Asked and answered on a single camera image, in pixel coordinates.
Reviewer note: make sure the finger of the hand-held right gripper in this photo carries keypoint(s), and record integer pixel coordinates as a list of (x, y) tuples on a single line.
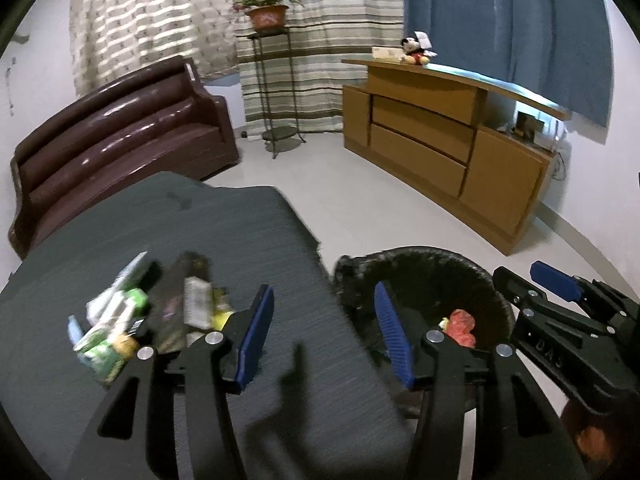
[(552, 277), (515, 287)]

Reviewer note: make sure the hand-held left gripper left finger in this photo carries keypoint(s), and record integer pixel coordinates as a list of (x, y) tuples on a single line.
[(255, 335)]

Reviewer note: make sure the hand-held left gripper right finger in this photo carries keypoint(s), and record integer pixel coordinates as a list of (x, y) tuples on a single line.
[(395, 335)]

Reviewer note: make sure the yellow green wrapper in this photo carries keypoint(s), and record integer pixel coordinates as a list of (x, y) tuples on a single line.
[(220, 310)]

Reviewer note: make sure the orange plastic bag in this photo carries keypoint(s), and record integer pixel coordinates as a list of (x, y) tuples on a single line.
[(462, 327)]

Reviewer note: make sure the trash bin with black bag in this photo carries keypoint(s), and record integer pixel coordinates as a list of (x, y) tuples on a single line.
[(435, 280)]

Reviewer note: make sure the black cardboard box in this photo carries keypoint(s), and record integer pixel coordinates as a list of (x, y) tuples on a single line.
[(172, 305)]

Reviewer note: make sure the white and green tube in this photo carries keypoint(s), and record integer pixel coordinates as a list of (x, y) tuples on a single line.
[(122, 280)]

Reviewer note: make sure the green and white wrapper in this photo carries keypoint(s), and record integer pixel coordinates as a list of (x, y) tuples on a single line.
[(110, 335)]

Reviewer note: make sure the small blue white tube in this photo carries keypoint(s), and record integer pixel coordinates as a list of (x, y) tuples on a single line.
[(75, 330)]

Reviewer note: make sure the wooden cabinet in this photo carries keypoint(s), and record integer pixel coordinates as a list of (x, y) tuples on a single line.
[(495, 185)]

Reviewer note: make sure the dark grey tablecloth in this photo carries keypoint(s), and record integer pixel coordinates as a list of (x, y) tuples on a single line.
[(200, 220)]

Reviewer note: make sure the white router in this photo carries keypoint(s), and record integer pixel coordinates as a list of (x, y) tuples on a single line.
[(549, 131)]

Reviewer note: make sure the dark box in cabinet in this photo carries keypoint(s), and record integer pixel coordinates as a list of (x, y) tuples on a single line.
[(525, 122)]

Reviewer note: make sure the brown leather sofa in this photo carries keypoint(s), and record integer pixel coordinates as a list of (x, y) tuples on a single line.
[(115, 145)]

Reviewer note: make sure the metal plant stand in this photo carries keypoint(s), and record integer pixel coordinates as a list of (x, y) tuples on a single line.
[(257, 90)]

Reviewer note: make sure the mouse plush toy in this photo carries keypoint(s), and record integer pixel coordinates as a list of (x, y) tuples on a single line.
[(415, 52)]

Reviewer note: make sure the blue curtain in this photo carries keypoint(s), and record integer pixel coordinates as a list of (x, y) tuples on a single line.
[(500, 20)]

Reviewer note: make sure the white paper card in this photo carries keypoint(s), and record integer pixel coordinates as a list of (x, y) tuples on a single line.
[(422, 40)]

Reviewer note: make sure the small beige box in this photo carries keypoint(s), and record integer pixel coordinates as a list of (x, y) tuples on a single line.
[(386, 54)]

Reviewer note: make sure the striped curtain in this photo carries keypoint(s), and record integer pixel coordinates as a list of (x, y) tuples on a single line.
[(340, 35)]

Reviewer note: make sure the potted plant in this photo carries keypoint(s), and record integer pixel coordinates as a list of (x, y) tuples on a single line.
[(267, 16)]

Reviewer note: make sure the beige patterned curtain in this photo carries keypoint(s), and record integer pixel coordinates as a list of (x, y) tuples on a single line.
[(150, 10)]

